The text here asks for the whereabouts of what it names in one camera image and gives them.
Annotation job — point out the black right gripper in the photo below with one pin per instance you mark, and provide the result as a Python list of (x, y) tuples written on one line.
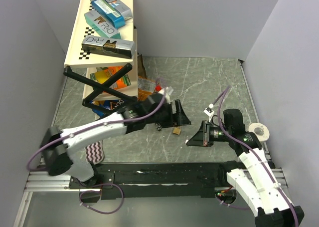
[(203, 137)]

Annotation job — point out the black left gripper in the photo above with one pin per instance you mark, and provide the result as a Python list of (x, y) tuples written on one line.
[(179, 119)]

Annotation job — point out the brass padlock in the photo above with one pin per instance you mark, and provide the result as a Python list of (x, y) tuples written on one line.
[(177, 131)]

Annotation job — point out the small padlock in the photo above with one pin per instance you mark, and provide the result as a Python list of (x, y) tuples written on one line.
[(158, 127)]

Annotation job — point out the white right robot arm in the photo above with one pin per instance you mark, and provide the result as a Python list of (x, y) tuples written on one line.
[(260, 189)]

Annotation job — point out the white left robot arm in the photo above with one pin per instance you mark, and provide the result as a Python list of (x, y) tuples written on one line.
[(59, 148)]

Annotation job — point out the orange Kettle chips bag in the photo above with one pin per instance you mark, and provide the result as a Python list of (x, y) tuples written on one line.
[(146, 88)]

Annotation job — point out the white tape roll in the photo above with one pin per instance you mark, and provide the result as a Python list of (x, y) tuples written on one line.
[(260, 130)]

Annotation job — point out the orange sponge package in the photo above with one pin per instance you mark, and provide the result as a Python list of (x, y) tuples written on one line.
[(103, 74)]

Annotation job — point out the dark grey R&O box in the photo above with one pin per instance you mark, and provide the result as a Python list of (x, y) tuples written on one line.
[(109, 46)]

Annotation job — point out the cream two-tier shelf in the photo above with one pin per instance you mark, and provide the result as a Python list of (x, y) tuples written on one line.
[(76, 57)]

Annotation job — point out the teal R&O box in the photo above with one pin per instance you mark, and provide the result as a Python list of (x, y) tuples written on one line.
[(101, 25)]

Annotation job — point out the silver R&O box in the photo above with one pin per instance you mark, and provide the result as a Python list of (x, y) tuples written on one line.
[(121, 8)]

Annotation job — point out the blue foil box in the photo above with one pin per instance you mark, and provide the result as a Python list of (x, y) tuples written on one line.
[(108, 12)]

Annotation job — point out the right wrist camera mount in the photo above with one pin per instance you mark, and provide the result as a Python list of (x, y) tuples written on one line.
[(209, 111)]

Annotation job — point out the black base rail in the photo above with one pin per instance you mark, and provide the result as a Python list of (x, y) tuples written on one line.
[(145, 180)]

